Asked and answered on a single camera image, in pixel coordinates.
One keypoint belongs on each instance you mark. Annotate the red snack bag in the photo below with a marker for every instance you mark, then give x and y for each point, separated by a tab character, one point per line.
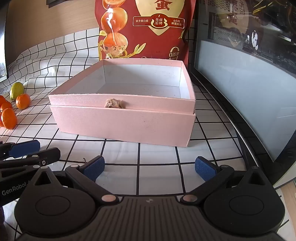
143	34

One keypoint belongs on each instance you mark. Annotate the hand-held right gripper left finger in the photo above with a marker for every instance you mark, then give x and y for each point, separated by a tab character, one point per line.
93	168

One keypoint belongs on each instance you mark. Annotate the green pear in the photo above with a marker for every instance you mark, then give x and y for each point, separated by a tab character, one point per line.
16	90

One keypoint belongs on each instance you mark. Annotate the small tangerine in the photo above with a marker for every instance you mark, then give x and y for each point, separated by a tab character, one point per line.
1	99
23	101
5	106
9	119

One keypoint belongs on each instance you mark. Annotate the white checkered tablecloth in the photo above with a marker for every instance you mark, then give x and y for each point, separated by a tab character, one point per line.
161	157

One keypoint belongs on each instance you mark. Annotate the pink cardboard box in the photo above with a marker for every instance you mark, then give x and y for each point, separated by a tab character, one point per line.
120	125

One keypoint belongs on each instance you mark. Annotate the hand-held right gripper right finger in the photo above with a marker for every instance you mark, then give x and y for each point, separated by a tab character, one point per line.
204	168

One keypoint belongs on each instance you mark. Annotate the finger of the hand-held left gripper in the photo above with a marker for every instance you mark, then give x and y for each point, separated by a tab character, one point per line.
49	155
25	148

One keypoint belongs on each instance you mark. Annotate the black monitor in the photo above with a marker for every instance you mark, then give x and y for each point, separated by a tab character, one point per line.
2	46

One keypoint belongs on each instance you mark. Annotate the glass-sided computer case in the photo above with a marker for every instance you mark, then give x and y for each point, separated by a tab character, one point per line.
242	92

